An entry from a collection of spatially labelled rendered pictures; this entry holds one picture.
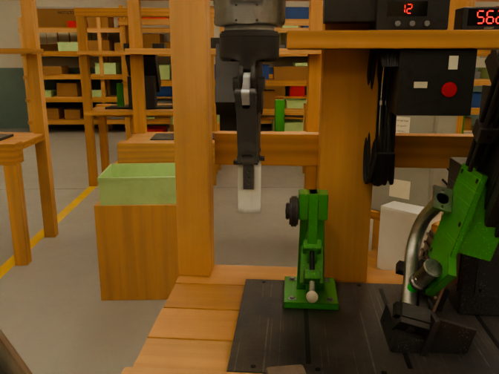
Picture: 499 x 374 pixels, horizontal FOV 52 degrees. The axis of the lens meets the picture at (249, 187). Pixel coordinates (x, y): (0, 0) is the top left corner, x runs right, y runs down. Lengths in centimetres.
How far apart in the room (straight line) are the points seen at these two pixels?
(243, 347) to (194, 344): 12
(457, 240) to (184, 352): 59
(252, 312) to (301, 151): 47
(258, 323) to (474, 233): 50
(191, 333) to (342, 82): 71
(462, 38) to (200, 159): 69
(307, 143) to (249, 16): 84
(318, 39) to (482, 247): 56
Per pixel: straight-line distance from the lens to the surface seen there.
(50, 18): 1157
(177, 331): 121
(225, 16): 63
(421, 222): 118
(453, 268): 105
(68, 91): 1086
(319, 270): 122
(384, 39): 122
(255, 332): 116
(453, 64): 127
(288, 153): 143
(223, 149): 144
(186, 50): 135
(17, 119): 1195
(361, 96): 133
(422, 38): 123
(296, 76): 801
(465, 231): 105
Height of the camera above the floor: 148
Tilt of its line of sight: 14 degrees down
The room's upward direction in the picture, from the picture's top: straight up
